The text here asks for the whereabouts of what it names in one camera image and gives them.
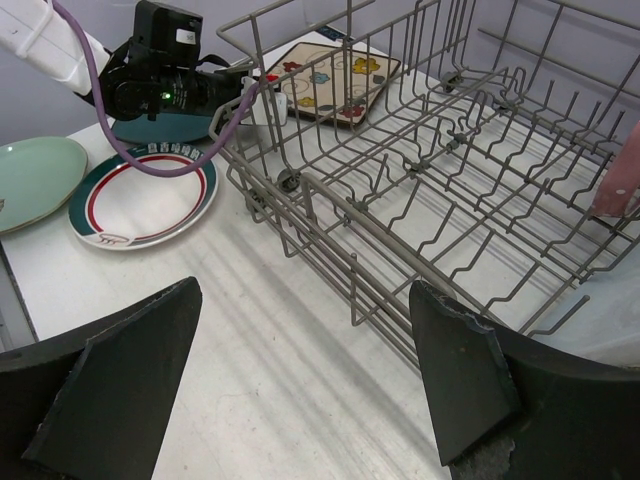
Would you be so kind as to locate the left blue label sticker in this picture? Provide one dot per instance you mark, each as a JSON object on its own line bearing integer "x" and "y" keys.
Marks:
{"x": 331, "y": 33}

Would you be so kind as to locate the white oval plate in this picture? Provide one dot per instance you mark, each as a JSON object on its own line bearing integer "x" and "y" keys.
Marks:
{"x": 598, "y": 321}

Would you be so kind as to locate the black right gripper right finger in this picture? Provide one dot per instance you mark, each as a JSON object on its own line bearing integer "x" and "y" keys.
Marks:
{"x": 504, "y": 406}

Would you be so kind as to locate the light green round plate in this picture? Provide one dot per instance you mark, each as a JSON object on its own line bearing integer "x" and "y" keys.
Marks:
{"x": 38, "y": 176}

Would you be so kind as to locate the aluminium table frame rail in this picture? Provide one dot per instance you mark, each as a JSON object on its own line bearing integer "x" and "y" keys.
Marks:
{"x": 17, "y": 329}

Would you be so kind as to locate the beige square flower plate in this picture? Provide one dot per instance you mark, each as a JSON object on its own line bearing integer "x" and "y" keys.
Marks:
{"x": 331, "y": 85}

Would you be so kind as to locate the grey wire dish rack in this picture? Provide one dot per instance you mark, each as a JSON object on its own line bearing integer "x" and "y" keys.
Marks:
{"x": 476, "y": 168}

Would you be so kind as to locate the teal square plate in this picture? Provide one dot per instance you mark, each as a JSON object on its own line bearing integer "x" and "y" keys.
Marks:
{"x": 166, "y": 127}

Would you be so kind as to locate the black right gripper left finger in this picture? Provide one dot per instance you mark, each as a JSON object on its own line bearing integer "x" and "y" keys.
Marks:
{"x": 95, "y": 401}

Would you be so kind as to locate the white plate teal red rim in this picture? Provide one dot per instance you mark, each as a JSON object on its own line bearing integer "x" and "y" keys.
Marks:
{"x": 117, "y": 207}

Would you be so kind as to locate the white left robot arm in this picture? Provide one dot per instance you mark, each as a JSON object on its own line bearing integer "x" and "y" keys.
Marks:
{"x": 159, "y": 69}

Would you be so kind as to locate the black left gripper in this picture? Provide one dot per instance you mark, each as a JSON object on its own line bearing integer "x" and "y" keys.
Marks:
{"x": 218, "y": 83}

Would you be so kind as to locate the pink polka dot plate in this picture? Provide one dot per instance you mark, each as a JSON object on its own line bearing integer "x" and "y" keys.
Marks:
{"x": 616, "y": 190}

